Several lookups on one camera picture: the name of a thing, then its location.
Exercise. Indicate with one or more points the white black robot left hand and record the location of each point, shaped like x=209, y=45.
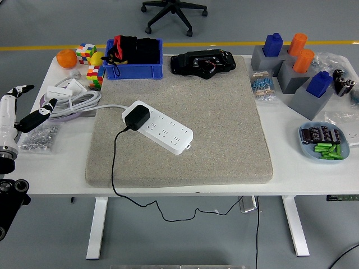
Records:
x=7, y=120

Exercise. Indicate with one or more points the black plug adapter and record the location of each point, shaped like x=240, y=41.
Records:
x=137, y=117

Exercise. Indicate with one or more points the white power strip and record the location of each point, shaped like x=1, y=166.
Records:
x=168, y=134

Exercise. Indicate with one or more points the white round plug head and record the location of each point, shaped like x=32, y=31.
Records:
x=74, y=74

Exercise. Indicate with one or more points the clear bag of screws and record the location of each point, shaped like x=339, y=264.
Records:
x=39, y=138

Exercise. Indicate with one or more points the orange fruit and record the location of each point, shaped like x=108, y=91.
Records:
x=66, y=59

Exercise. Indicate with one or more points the colourful puzzle cube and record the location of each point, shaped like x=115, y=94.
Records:
x=95, y=77
x=85, y=53

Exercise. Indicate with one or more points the yellow lemon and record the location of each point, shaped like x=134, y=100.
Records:
x=98, y=59

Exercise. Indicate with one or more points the blue plastic bin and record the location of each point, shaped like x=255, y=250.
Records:
x=131, y=71

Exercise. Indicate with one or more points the white table leg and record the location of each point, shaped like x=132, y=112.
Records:
x=294, y=227
x=96, y=227

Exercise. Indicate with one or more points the black foam block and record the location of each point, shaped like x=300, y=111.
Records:
x=148, y=50

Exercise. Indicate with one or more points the black device housing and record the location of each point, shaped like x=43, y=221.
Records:
x=190, y=63

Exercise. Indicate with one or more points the black office chair base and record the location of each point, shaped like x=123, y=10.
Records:
x=174, y=8

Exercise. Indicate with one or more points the grey-brown mat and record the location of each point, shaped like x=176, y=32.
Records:
x=210, y=140

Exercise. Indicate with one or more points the silver box under table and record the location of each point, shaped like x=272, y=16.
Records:
x=248, y=206

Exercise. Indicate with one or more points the clear bag of resistors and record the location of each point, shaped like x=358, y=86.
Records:
x=262, y=87

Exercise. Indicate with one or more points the wide grey block holder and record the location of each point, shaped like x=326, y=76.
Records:
x=259, y=60

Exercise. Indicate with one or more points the blue bottle-shaped block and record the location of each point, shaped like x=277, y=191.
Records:
x=272, y=45
x=319, y=84

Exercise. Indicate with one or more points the orange cylinder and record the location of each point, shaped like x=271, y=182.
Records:
x=298, y=44
x=303, y=61

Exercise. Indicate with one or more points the light blue plate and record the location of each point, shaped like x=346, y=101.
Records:
x=308, y=152

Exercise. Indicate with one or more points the green cylinder cell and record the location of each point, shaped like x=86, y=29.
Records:
x=332, y=148
x=338, y=150
x=321, y=150
x=322, y=146
x=328, y=153
x=331, y=157

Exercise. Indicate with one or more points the crumpled clear plastic bag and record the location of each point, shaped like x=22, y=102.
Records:
x=326, y=60

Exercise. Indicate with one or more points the large black capacitor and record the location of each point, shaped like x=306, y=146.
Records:
x=340, y=86
x=350, y=87
x=338, y=75

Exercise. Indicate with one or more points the black table control panel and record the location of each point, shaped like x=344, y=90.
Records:
x=342, y=198

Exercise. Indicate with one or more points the blue object in bag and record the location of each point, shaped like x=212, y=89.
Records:
x=355, y=97

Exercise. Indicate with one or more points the white wall switch panel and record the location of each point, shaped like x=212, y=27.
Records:
x=57, y=92
x=76, y=86

